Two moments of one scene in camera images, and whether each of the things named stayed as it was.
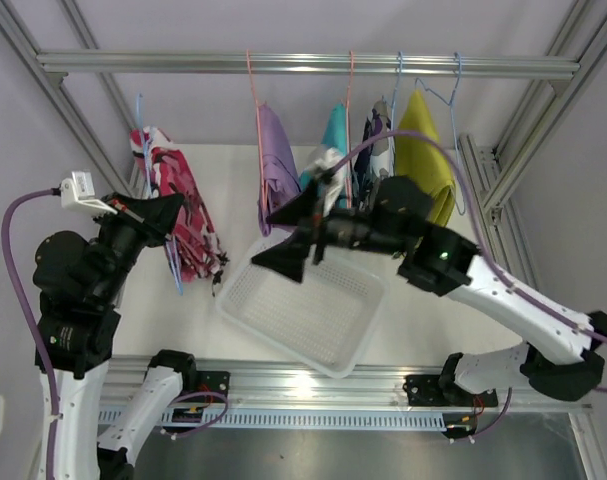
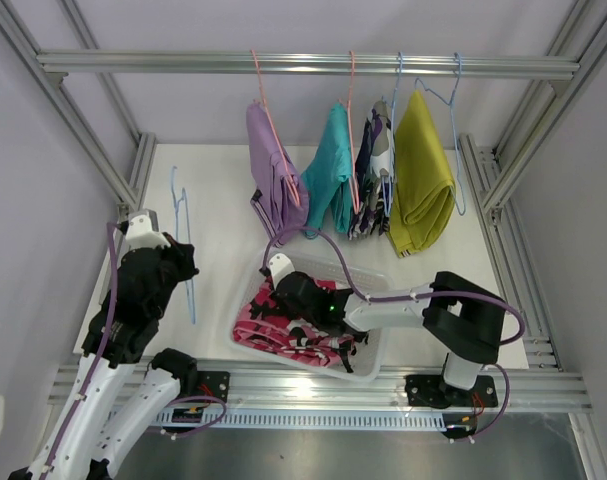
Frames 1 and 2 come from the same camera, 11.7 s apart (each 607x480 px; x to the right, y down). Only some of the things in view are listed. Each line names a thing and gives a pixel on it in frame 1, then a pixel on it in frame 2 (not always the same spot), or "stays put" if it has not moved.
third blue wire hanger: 450,103 stays put
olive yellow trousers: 425,161 stays put
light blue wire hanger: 170,248 -> 177,201
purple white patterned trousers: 378,160 stays put
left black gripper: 158,213 -> 184,254
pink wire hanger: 259,128 -> 287,173
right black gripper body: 352,228 -> 284,307
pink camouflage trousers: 194,249 -> 264,324
